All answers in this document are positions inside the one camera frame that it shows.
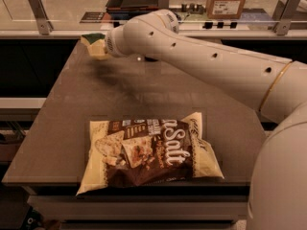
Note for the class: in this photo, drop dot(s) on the brown and yellow chip bag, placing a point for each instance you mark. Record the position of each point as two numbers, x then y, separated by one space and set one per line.
131 153

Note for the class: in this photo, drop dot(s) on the right metal glass bracket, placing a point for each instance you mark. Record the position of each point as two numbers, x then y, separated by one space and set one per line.
283 15

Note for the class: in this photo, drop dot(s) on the left metal glass bracket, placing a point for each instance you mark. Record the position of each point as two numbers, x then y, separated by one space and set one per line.
43 23

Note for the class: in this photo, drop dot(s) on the blue soda can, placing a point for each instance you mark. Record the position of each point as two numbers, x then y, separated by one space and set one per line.
150 59

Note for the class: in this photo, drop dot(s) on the cardboard box with label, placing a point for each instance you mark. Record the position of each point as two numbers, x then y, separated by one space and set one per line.
224 9

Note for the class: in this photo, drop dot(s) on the green and yellow sponge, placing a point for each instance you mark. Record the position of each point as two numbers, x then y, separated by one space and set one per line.
88 39

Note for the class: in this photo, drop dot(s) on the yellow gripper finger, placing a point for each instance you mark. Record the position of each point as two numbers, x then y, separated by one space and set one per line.
98 50

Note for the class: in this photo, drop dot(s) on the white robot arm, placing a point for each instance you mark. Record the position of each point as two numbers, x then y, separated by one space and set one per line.
276 87

